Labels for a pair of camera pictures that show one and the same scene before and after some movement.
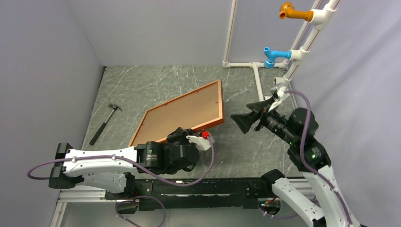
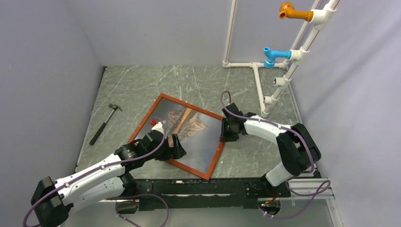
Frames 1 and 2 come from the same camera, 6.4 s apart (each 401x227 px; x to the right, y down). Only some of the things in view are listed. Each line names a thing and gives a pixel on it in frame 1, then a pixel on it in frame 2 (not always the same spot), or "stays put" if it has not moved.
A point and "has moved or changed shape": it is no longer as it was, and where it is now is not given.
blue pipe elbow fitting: x=271 y=56 stays put
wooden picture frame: x=200 y=109 has moved or changed shape
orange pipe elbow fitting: x=287 y=10 stays put
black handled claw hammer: x=102 y=125 stays put
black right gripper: x=244 y=120 → x=225 y=135
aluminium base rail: x=177 y=195 stays put
